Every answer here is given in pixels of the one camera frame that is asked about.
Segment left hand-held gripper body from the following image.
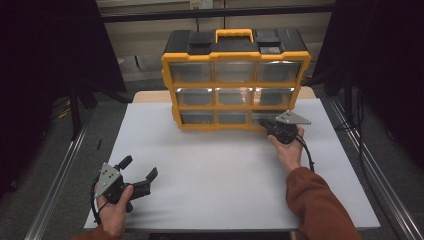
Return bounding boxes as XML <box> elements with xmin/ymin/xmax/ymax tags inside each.
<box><xmin>94</xmin><ymin>162</ymin><xmax>152</xmax><ymax>214</ymax></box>

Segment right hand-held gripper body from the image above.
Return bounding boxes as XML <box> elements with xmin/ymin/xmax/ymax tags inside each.
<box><xmin>265</xmin><ymin>110</ymin><xmax>312</xmax><ymax>145</ymax></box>

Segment clear plastic bin drawer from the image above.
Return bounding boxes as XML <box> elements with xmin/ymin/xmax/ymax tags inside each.
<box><xmin>250</xmin><ymin>109</ymin><xmax>288</xmax><ymax>127</ymax></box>

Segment yellow black organizer cabinet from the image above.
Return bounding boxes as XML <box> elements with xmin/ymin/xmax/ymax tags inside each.
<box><xmin>161</xmin><ymin>28</ymin><xmax>312</xmax><ymax>132</ymax></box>

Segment person's right hand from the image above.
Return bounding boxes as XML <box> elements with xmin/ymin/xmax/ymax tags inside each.
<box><xmin>267</xmin><ymin>127</ymin><xmax>305</xmax><ymax>174</ymax></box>

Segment person's left hand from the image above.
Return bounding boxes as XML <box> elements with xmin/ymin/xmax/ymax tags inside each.
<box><xmin>96</xmin><ymin>184</ymin><xmax>135</xmax><ymax>239</ymax></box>

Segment white table sheet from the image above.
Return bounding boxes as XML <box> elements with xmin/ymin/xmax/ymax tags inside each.
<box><xmin>83</xmin><ymin>98</ymin><xmax>381</xmax><ymax>231</ymax></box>

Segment set of clear drawers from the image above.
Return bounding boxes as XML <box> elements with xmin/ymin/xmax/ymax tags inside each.
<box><xmin>169</xmin><ymin>60</ymin><xmax>303</xmax><ymax>126</ymax></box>

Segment black metal stand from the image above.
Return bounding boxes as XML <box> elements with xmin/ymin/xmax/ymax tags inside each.
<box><xmin>67</xmin><ymin>81</ymin><xmax>83</xmax><ymax>141</ymax></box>

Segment dark curtain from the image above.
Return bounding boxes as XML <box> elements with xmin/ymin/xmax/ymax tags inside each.
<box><xmin>0</xmin><ymin>0</ymin><xmax>128</xmax><ymax>191</ymax></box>
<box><xmin>312</xmin><ymin>0</ymin><xmax>424</xmax><ymax>169</ymax></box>

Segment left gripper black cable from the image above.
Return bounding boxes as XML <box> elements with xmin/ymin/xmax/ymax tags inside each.
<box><xmin>89</xmin><ymin>176</ymin><xmax>103</xmax><ymax>226</ymax></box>

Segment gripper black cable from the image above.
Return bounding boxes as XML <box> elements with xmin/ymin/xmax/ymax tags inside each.
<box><xmin>294</xmin><ymin>134</ymin><xmax>316</xmax><ymax>173</ymax></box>
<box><xmin>89</xmin><ymin>176</ymin><xmax>103</xmax><ymax>226</ymax></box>

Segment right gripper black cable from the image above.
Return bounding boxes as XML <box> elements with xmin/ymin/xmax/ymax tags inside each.
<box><xmin>294</xmin><ymin>134</ymin><xmax>316</xmax><ymax>173</ymax></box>

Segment metal floor rail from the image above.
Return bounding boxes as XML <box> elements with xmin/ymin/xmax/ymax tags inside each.
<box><xmin>328</xmin><ymin>97</ymin><xmax>424</xmax><ymax>240</ymax></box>
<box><xmin>24</xmin><ymin>124</ymin><xmax>90</xmax><ymax>240</ymax></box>

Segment black floor cables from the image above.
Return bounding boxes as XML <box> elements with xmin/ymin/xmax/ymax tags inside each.
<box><xmin>334</xmin><ymin>93</ymin><xmax>369</xmax><ymax>178</ymax></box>

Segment white wall socket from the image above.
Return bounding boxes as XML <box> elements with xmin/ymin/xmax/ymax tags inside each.
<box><xmin>189</xmin><ymin>0</ymin><xmax>215</xmax><ymax>10</ymax></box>

